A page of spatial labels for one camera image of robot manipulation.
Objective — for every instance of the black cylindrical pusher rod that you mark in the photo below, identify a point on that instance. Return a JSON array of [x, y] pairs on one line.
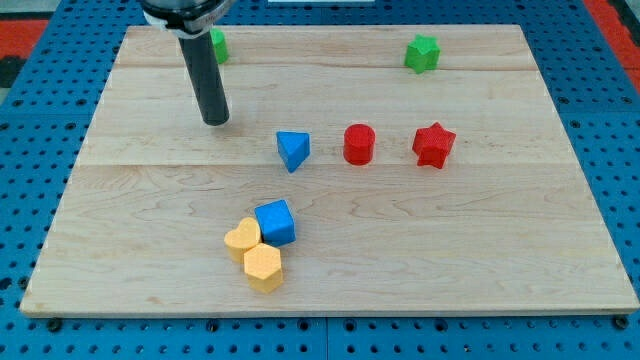
[[203, 70]]

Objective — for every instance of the blue triangle block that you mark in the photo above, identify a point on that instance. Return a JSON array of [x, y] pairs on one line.
[[293, 148]]

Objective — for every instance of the blue cube block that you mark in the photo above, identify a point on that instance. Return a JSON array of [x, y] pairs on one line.
[[276, 223]]

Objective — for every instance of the green cylinder block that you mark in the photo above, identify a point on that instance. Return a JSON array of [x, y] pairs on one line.
[[219, 44]]

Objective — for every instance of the red cylinder block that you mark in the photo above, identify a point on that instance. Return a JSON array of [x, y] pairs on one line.
[[359, 143]]

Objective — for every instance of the yellow heart block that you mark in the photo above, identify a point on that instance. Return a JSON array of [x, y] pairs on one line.
[[243, 238]]

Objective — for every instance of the wooden board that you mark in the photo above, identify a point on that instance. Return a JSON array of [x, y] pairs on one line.
[[507, 227]]

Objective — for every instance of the green star block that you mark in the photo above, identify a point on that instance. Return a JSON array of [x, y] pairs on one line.
[[422, 54]]

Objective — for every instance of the yellow hexagon block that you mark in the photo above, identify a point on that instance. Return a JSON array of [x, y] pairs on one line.
[[263, 268]]

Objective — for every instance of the red star block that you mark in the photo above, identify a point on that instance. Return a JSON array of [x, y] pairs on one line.
[[432, 145]]

